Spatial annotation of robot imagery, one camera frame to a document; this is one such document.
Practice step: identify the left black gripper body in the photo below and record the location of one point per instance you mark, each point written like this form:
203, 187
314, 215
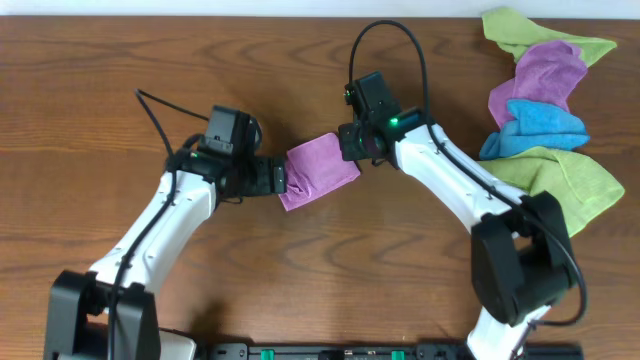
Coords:
278, 175

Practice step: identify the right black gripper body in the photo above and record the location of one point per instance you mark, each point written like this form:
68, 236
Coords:
353, 142

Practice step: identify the purple microfiber cloth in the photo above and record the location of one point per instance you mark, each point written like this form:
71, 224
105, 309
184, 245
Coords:
314, 169

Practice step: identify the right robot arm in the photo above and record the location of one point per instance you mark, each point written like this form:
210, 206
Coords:
522, 262

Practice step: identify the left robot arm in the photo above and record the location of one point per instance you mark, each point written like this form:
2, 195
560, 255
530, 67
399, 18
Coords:
109, 312

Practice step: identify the blue cloth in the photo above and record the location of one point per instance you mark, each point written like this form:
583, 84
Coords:
534, 124

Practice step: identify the green cloth top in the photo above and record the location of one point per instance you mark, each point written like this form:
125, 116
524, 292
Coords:
515, 34

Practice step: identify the green cloth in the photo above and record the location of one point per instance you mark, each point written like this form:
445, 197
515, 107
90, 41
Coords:
583, 188
515, 34

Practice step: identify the purple cloth in pile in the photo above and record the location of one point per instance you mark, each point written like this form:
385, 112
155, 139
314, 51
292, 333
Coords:
547, 73

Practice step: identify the green cloth lower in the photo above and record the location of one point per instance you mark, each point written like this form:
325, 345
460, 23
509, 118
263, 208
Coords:
583, 188

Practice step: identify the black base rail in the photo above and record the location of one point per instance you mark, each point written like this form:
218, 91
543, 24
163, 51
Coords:
425, 351

